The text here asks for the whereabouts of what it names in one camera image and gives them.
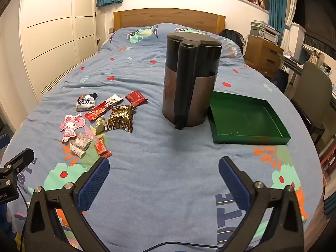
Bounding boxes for long red snack packet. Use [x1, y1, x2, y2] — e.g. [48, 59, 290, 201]
[84, 94, 124, 121]

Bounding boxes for cluttered desk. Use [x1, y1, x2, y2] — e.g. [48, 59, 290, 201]
[278, 22, 336, 100]

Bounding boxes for green shallow tray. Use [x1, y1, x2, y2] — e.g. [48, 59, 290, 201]
[209, 91, 292, 145]

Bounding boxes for black cable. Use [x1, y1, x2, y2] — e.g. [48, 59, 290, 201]
[16, 186, 224, 252]

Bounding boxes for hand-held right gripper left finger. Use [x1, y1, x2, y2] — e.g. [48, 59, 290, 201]
[25, 157, 111, 252]

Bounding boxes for small red candy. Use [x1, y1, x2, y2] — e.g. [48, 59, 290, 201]
[94, 138, 112, 158]

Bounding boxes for cream wardrobe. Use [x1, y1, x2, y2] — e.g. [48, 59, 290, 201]
[20, 0, 102, 95]

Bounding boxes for white and black snack packet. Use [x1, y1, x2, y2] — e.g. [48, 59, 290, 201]
[74, 93, 98, 112]

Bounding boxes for black and grey electric kettle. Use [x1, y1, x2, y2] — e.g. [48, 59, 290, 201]
[162, 32, 223, 130]

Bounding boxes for wooden dresser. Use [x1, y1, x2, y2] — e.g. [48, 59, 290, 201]
[244, 35, 284, 81]

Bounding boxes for clear white candy packet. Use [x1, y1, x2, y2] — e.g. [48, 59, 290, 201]
[70, 133, 94, 158]

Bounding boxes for pink cartoon figure packet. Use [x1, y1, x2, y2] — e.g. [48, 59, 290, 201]
[59, 113, 86, 143]

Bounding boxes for red plastic stool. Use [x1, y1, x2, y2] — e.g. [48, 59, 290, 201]
[319, 147, 336, 174]

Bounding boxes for black backpack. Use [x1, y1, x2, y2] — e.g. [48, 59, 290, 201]
[219, 29, 245, 54]

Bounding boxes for dark brown oat snack packet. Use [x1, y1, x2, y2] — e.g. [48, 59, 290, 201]
[104, 105, 134, 133]

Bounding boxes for white printer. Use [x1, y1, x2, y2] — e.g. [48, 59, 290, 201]
[250, 21, 280, 45]

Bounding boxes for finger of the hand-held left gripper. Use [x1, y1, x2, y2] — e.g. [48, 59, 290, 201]
[5, 148, 35, 175]

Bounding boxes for square dark red snack packet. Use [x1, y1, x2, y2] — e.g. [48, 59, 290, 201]
[125, 91, 149, 107]

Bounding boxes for wooden bed headboard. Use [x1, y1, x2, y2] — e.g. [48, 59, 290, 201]
[113, 8, 226, 35]

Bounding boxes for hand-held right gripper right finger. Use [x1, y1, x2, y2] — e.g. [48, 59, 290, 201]
[218, 156, 305, 252]

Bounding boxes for small green candy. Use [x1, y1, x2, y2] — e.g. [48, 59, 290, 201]
[95, 117, 106, 135]

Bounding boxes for grey chair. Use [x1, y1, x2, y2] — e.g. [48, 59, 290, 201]
[291, 61, 334, 137]

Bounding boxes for dark blue shopping bag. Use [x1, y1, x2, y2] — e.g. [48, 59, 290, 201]
[275, 66, 290, 93]

